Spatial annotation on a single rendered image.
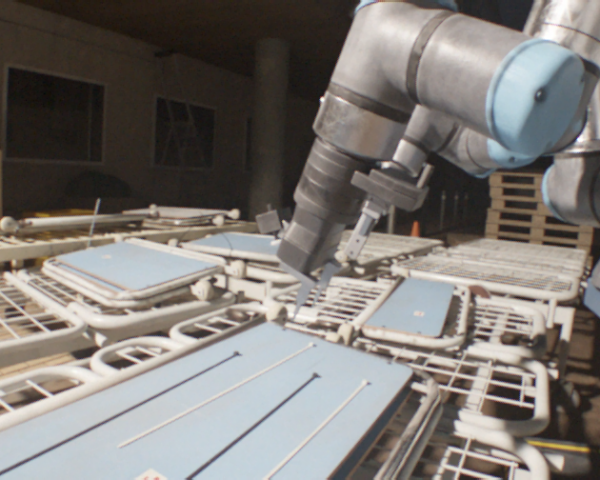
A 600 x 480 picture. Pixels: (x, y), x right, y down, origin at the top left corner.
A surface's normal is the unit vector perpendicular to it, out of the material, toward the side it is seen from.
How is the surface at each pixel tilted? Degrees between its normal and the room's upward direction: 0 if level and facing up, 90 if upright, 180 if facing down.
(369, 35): 89
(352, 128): 102
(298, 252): 96
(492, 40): 57
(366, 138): 108
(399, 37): 87
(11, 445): 5
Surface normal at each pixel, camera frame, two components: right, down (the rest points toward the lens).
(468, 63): -0.67, 0.03
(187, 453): 0.11, -0.98
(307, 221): -0.54, 0.37
